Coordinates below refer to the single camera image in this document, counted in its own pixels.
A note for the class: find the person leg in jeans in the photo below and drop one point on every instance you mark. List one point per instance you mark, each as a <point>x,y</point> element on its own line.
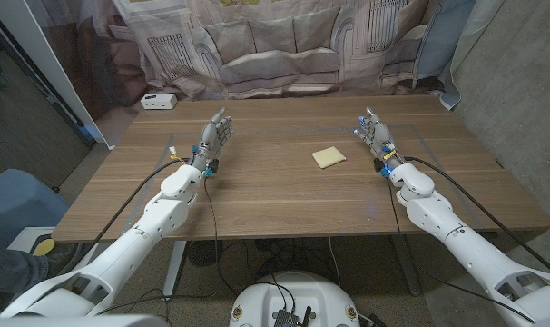
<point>12,268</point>

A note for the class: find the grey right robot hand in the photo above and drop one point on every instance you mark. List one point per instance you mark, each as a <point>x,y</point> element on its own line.
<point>380,136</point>

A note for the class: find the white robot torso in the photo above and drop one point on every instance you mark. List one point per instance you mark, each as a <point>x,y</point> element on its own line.
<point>297,295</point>

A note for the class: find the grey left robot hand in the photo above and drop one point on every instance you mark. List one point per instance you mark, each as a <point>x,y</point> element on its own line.
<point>210,138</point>

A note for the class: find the yellow pad with black rim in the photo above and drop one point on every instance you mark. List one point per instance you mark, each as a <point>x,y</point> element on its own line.
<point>43,247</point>

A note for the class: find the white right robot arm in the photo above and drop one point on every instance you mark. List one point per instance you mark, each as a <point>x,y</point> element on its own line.
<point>465,247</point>

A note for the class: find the grey table leg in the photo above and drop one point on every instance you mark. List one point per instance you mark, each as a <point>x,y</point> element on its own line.
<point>406,268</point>

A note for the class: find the printed sofa backdrop cloth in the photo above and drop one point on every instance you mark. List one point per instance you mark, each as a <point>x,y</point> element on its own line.
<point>275,59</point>

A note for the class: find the white upright panel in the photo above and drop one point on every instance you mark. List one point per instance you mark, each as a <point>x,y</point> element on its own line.
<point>43,59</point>

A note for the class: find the black device on torso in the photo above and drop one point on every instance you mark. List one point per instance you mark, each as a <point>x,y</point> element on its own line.
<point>286,318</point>

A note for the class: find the white floor platform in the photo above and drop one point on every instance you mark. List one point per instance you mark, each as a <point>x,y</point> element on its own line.
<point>23,238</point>

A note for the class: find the black round fan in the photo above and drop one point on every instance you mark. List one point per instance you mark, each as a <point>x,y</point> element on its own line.
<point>204,253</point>

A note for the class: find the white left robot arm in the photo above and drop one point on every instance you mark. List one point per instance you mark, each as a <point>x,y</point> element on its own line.
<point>134,240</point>

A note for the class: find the pale yellow sponge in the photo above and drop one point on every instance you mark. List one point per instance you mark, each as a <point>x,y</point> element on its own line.
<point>328,157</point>

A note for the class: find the white table leg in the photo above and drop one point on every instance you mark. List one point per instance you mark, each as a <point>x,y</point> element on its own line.
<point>175,268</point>

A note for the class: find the white power strip box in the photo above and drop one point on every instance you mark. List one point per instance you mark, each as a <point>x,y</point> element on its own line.
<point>159,101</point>

